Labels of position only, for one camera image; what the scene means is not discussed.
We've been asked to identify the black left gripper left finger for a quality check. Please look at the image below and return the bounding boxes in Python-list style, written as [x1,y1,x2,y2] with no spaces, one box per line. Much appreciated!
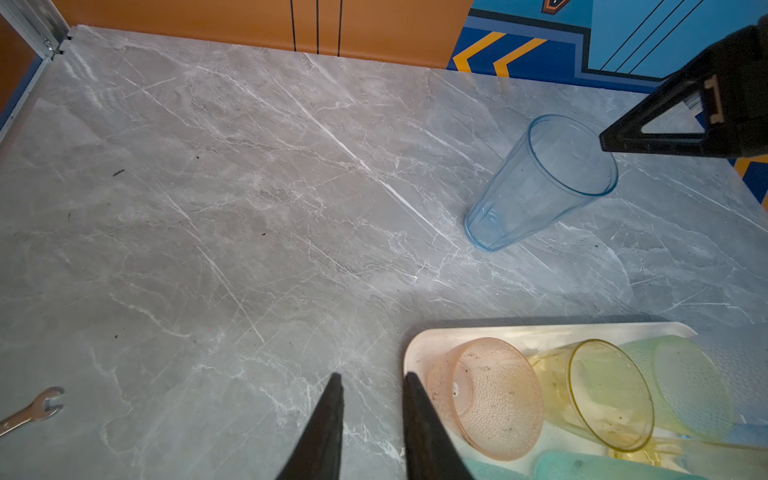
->
[277,373,344,480]

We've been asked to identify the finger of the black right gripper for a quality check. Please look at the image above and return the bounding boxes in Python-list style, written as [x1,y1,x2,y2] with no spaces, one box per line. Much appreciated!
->
[599,59,723,157]

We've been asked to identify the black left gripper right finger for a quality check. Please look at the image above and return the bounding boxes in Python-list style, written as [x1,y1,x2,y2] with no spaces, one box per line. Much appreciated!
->
[402,372,473,479]

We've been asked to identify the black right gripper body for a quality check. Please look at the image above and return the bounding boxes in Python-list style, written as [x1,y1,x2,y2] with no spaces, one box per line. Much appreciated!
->
[691,16,767,158]

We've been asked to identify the teal tall glass front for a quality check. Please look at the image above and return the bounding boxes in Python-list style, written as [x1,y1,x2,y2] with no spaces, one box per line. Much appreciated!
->
[463,459,529,480]

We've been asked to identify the teal tall glass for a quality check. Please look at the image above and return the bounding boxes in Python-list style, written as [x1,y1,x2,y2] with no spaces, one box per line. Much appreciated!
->
[463,459,529,480]
[534,451,700,480]

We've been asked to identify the grey-blue tall glass back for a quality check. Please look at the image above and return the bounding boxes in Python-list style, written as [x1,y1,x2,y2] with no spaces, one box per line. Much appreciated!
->
[464,114,619,252]

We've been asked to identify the pink short glass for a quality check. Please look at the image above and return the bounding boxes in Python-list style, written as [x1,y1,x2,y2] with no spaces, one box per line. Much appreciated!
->
[426,337,544,461]

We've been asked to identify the teal tall glass back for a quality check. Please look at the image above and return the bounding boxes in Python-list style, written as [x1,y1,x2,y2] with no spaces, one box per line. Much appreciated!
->
[534,451,700,480]

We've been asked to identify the yellow short glass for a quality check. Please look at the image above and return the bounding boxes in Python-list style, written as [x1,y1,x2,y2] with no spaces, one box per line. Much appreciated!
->
[528,339,655,453]

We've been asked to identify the clear short glass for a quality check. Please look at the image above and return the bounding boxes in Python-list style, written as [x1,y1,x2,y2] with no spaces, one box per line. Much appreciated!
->
[691,323,767,425]

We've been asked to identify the green short glass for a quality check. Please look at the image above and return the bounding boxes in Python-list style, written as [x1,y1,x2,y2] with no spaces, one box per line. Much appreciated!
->
[620,335,734,441]

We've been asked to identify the yellow tall glass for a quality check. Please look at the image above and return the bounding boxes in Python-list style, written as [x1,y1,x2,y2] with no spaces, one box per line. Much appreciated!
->
[608,437,767,480]

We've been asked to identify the cream rectangular tray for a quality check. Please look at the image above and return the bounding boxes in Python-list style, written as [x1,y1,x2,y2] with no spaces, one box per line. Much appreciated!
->
[403,322,697,477]

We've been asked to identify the small metal wrench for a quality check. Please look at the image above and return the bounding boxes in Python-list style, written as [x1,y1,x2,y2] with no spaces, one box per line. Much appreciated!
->
[0,386,65,436]

